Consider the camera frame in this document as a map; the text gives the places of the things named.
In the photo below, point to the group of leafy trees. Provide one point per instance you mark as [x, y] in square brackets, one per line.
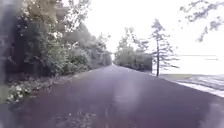
[133, 58]

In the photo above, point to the grey asphalt road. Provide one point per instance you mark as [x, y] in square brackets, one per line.
[113, 96]

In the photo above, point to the tall thin conifer tree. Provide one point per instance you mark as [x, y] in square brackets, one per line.
[157, 60]

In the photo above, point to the grassy roadside verge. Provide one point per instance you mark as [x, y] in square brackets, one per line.
[176, 76]

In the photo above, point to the dense wood of trees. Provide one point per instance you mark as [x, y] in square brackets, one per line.
[43, 50]

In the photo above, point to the pale water surface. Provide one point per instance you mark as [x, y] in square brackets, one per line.
[200, 65]

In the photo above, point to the grass and gravel verge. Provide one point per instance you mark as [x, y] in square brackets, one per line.
[23, 88]

